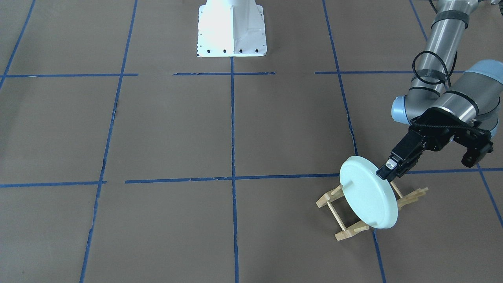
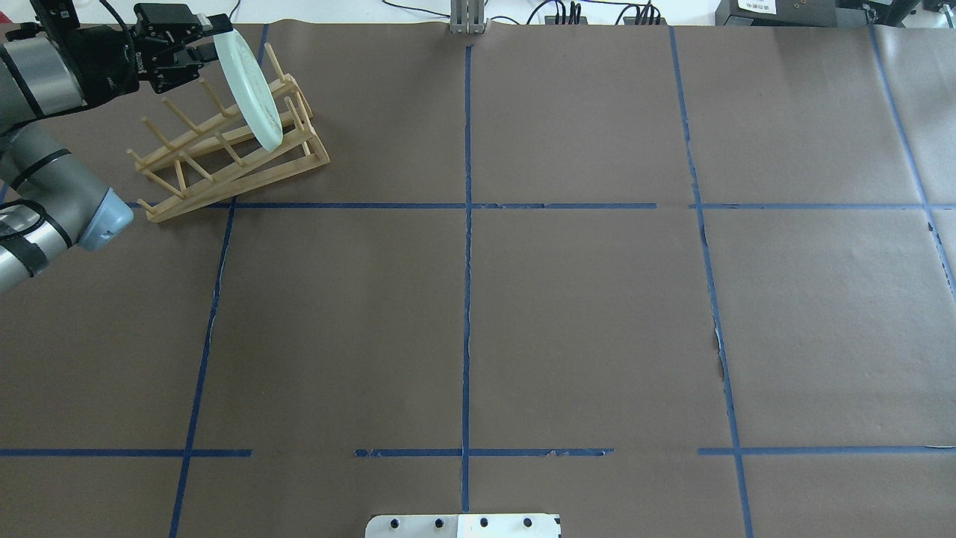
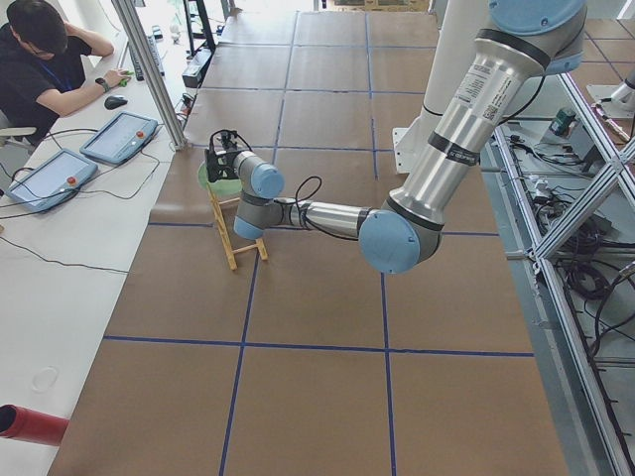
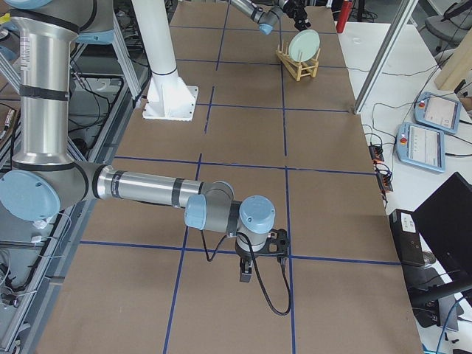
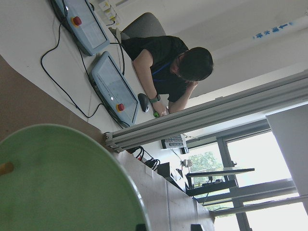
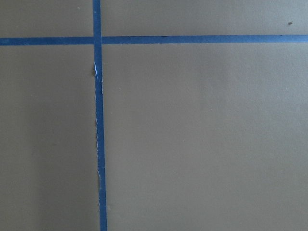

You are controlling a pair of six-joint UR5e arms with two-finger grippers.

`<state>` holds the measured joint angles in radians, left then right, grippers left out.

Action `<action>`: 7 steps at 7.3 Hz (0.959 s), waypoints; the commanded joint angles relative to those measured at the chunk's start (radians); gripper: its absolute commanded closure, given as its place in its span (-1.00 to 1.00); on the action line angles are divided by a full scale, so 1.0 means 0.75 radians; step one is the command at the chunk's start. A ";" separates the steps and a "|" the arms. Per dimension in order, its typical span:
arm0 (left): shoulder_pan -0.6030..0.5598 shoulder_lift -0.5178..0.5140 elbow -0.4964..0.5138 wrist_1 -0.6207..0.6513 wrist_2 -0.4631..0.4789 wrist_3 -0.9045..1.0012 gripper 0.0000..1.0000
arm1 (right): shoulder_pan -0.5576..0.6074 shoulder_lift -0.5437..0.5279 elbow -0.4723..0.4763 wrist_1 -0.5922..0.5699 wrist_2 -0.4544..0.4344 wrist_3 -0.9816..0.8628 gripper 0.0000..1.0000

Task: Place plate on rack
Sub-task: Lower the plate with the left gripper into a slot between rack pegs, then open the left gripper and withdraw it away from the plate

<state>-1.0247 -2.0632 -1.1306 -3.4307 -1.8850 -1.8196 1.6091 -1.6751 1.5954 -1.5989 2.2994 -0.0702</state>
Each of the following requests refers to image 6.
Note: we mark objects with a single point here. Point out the blue tape strip right view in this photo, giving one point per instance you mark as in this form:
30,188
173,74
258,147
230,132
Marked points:
98,67

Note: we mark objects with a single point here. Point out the blue tape cross right view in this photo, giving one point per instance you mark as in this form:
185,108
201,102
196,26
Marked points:
195,39

